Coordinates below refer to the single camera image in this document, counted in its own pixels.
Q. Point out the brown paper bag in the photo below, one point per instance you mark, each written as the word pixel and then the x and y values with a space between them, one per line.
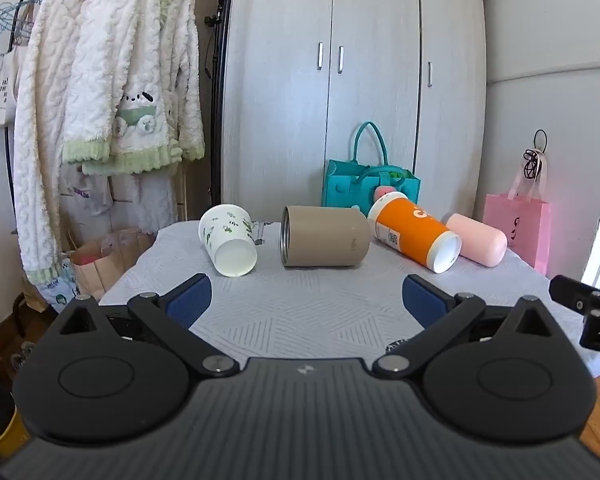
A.
pixel 112 259

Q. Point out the yellow bucket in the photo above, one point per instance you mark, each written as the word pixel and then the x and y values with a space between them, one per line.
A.
pixel 5 435

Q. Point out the white cup with green print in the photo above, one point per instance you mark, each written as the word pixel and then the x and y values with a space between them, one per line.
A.
pixel 226 235

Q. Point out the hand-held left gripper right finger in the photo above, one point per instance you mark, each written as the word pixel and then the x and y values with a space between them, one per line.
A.
pixel 422 301

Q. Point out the orange and white cup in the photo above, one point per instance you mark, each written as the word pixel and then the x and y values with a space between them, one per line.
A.
pixel 410 227

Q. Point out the beige tumbler cup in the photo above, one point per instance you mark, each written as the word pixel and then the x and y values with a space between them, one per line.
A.
pixel 330 236

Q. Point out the white printed pants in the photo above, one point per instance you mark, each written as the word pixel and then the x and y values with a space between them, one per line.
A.
pixel 130 197

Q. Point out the grey wooden wardrobe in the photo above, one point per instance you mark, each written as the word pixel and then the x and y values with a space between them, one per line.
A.
pixel 380 85

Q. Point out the white and green fluffy pajama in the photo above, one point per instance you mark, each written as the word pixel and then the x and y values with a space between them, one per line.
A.
pixel 145 70

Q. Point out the black tripod stand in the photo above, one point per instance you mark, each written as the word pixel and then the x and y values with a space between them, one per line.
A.
pixel 215 85

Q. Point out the white fluffy robe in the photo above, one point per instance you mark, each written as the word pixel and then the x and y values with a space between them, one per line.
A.
pixel 37 125

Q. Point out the pink plush toy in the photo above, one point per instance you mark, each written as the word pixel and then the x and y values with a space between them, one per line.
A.
pixel 386 191

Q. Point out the pink gift bag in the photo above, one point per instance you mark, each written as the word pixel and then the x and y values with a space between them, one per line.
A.
pixel 522 230

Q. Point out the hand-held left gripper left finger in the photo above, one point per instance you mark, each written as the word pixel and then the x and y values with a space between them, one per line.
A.
pixel 190 301

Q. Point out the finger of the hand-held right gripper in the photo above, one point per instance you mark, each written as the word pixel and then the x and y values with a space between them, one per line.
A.
pixel 575 294

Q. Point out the blue and white printed bag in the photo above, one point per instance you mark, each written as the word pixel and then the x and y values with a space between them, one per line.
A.
pixel 59 291

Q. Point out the blue clothes hangers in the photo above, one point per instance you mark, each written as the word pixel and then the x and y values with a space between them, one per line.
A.
pixel 14 16

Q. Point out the pink cup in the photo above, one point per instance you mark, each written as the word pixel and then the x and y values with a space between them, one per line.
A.
pixel 477 239

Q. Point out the white canvas tote bag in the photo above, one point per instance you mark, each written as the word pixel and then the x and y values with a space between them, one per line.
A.
pixel 1 91

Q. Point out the white quilted table cloth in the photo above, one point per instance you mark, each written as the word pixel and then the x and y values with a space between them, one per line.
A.
pixel 300 300

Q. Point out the teal tote bag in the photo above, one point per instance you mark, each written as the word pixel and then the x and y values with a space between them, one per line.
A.
pixel 347 185

